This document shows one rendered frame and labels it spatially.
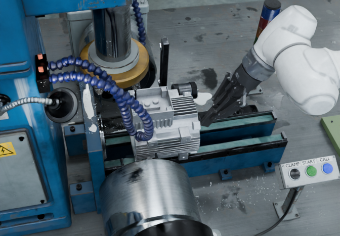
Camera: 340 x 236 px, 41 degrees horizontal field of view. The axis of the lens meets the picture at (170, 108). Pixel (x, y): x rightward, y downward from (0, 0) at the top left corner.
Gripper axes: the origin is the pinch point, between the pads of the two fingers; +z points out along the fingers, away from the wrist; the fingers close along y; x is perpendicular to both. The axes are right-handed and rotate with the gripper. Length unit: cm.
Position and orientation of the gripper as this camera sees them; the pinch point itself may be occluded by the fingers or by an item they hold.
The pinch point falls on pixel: (210, 117)
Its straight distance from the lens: 136.3
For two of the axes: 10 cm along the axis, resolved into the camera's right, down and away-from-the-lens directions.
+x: 8.2, 2.1, 5.3
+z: -5.3, 6.3, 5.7
